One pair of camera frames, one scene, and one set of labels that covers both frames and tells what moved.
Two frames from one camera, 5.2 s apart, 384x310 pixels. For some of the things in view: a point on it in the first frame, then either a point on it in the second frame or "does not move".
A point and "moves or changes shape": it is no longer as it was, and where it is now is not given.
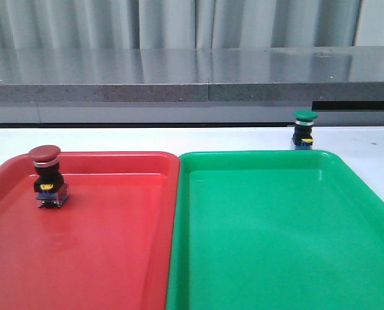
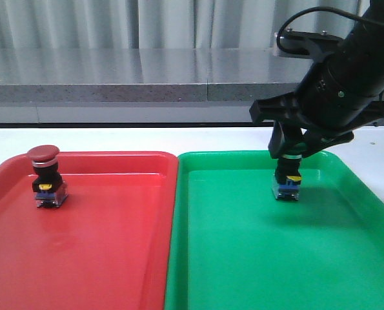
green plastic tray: x=279 y=230 does not move
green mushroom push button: x=302 y=138 moves or changes shape
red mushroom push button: x=51 y=188 does not move
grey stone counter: x=344 y=85 does not move
